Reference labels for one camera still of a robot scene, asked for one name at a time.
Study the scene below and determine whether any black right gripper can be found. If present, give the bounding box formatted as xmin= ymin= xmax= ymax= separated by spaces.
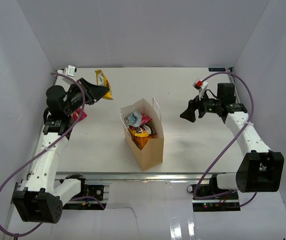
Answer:
xmin=180 ymin=89 xmax=222 ymax=123

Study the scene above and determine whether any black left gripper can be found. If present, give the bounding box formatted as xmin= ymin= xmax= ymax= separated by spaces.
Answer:
xmin=64 ymin=78 xmax=110 ymax=116

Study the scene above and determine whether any small yellow snack packet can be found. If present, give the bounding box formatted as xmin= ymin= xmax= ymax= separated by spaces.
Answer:
xmin=95 ymin=69 xmax=113 ymax=100

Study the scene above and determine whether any magenta small snack packet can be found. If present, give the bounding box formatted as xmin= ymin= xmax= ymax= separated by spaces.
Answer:
xmin=72 ymin=108 xmax=87 ymax=121

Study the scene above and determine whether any small blue silver packet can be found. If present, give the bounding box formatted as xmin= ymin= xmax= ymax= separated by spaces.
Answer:
xmin=124 ymin=110 xmax=142 ymax=128

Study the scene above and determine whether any dark brown M&M's packet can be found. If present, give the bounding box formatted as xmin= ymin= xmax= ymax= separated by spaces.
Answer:
xmin=142 ymin=122 xmax=157 ymax=136

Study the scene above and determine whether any yellow M&M's packet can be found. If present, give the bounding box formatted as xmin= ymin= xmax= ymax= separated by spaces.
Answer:
xmin=129 ymin=126 xmax=149 ymax=138

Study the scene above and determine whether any pink candy packet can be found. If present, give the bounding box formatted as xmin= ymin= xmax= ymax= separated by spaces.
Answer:
xmin=141 ymin=113 xmax=152 ymax=125

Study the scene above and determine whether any orange yellow snack multipack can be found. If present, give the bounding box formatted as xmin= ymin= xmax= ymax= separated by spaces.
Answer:
xmin=132 ymin=136 xmax=154 ymax=150

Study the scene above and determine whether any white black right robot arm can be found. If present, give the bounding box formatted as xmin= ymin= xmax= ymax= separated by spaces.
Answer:
xmin=180 ymin=80 xmax=284 ymax=199

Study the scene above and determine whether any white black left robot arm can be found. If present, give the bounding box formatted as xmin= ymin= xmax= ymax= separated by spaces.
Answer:
xmin=13 ymin=78 xmax=109 ymax=224

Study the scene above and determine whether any brown paper bag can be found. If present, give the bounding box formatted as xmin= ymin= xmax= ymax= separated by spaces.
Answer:
xmin=120 ymin=99 xmax=164 ymax=171

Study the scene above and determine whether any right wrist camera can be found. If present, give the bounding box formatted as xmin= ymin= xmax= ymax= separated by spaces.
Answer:
xmin=193 ymin=79 xmax=208 ymax=100

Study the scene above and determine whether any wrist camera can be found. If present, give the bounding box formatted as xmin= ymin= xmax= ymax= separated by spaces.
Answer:
xmin=193 ymin=79 xmax=208 ymax=100
xmin=60 ymin=65 xmax=77 ymax=77

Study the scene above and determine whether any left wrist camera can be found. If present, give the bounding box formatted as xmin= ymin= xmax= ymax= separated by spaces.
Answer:
xmin=60 ymin=65 xmax=77 ymax=77

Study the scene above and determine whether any aluminium front rail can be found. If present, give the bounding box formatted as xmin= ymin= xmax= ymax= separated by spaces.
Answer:
xmin=56 ymin=171 xmax=202 ymax=182

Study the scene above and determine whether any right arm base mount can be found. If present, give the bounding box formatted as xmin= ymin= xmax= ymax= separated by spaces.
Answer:
xmin=186 ymin=184 xmax=240 ymax=213

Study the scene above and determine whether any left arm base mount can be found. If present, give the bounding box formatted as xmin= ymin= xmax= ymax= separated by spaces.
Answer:
xmin=85 ymin=184 xmax=104 ymax=201

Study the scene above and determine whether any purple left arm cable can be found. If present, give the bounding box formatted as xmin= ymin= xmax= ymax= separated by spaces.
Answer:
xmin=0 ymin=71 xmax=106 ymax=237

